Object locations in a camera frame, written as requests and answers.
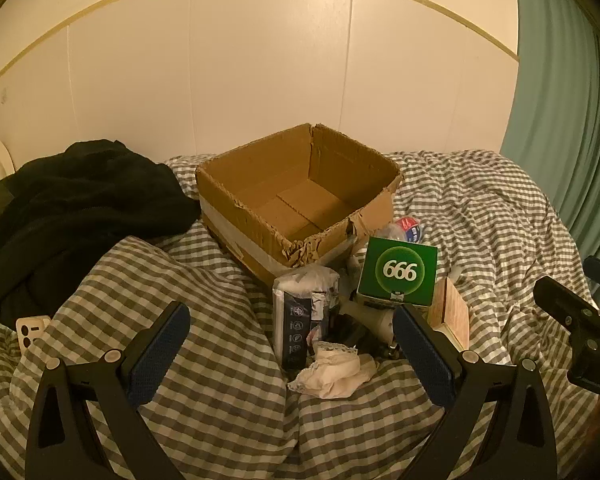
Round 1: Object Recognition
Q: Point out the grey checked blanket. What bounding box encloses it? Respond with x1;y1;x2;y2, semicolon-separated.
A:
0;149;600;480

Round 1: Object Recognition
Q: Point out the clear bottle red blue label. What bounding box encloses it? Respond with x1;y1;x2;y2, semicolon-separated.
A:
375;216;427;246

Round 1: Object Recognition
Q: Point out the green curtain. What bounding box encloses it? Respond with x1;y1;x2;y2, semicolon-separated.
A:
499;0;600;271

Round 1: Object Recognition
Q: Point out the white tissue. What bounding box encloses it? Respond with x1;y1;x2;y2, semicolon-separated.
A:
286;341;378;400

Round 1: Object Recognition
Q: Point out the torn cardboard box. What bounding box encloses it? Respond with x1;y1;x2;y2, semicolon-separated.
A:
195;122;405;286

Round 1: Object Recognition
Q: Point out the cream smartphone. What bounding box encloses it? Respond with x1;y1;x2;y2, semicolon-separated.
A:
15;314;52;361

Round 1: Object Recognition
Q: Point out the green printed carton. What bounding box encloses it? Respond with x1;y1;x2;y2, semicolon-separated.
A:
356;236;439;308

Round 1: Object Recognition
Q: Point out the black cloth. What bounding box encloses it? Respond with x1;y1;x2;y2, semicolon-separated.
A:
0;139;203;323

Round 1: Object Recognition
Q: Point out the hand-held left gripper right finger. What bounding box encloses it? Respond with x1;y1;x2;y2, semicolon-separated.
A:
391;304;558;480

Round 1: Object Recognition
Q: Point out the white and black packet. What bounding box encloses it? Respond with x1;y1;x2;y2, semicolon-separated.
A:
272;266;342;368

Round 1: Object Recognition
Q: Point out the wooden block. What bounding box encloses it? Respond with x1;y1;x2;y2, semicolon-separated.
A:
426;276;471;352

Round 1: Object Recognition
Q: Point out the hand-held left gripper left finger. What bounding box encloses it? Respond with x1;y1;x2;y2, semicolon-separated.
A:
26;301;193;480

